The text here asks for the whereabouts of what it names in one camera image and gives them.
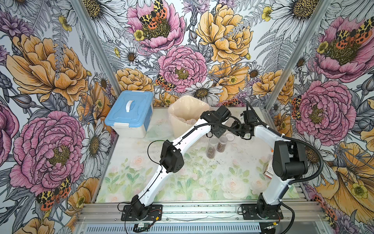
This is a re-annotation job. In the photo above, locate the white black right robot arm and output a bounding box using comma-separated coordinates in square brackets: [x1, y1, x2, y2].
[241, 110, 308, 219]

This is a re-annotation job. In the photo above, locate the bin with pink bag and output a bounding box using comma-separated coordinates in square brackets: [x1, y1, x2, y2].
[168, 96, 210, 138]

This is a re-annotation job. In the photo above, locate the left black corrugated cable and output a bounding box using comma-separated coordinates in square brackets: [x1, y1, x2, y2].
[146, 111, 243, 205]

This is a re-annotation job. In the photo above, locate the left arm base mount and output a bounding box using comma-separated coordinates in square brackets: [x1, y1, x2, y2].
[121, 204, 163, 221]

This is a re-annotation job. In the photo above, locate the aluminium front rail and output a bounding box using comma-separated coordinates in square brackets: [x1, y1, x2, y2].
[74, 199, 333, 234]

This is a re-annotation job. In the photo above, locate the blue lidded storage box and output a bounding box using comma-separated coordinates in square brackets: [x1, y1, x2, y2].
[105, 90, 153, 138]

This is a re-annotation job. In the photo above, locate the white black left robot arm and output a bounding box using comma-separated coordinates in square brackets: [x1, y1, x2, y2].
[127, 106, 231, 220]

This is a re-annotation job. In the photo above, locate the clear jar dried tea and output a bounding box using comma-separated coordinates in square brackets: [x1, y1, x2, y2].
[206, 137, 219, 159]

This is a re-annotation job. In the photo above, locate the pink white paper packet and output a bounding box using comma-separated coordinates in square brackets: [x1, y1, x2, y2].
[264, 161, 274, 179]

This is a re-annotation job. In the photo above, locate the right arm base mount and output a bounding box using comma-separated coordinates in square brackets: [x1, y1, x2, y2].
[238, 204, 283, 220]

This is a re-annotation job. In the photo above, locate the white jar lid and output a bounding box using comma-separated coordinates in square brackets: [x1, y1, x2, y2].
[225, 133, 235, 141]

